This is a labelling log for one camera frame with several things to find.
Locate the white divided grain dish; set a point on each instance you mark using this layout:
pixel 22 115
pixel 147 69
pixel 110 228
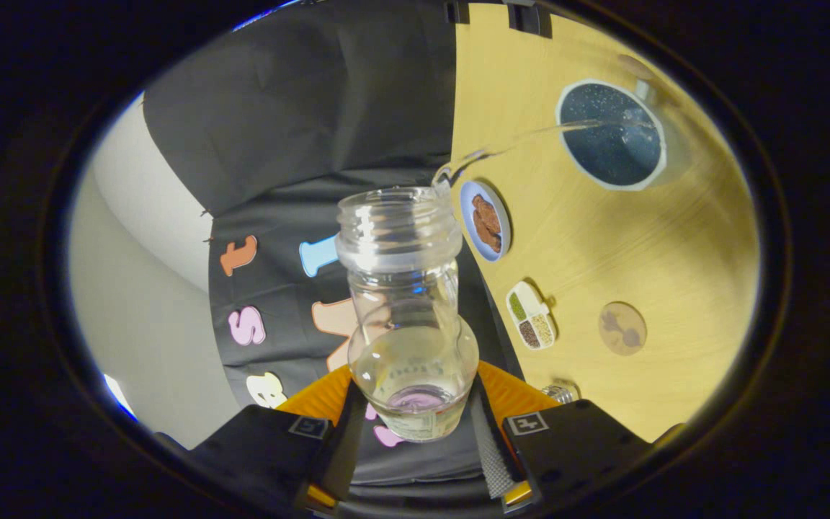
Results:
pixel 530 316

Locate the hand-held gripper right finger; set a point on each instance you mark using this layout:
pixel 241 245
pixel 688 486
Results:
pixel 491 454

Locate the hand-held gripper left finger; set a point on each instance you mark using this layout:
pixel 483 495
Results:
pixel 343 450

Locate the brown cookie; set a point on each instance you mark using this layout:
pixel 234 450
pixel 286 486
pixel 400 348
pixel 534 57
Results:
pixel 485 210
pixel 488 241

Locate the blue plate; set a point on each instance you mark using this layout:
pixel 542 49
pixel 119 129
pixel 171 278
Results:
pixel 467 216

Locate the clear glass bottle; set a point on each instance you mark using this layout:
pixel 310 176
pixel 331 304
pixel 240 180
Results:
pixel 400 231

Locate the white cup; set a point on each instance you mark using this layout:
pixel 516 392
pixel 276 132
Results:
pixel 602 155

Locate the wooden table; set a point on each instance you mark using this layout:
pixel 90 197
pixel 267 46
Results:
pixel 638 245

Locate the black backdrop cloth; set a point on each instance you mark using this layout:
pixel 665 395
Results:
pixel 278 108

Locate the round brown coaster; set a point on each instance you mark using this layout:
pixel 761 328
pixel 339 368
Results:
pixel 622 329

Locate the brown round disc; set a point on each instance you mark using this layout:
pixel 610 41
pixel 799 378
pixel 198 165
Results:
pixel 635 67

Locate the small faceted glass jar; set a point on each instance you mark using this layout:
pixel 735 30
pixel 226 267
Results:
pixel 561 393

